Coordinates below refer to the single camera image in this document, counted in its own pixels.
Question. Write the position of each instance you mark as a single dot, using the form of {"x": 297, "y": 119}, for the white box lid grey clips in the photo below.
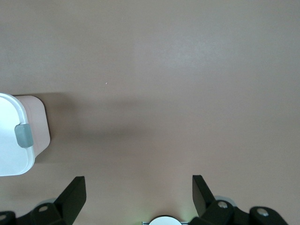
{"x": 9, "y": 145}

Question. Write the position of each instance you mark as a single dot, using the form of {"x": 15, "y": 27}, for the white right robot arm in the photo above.
{"x": 164, "y": 220}

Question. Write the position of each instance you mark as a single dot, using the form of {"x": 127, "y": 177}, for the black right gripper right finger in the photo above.
{"x": 206, "y": 206}

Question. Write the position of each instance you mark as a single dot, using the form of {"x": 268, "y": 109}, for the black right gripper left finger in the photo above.
{"x": 68, "y": 204}

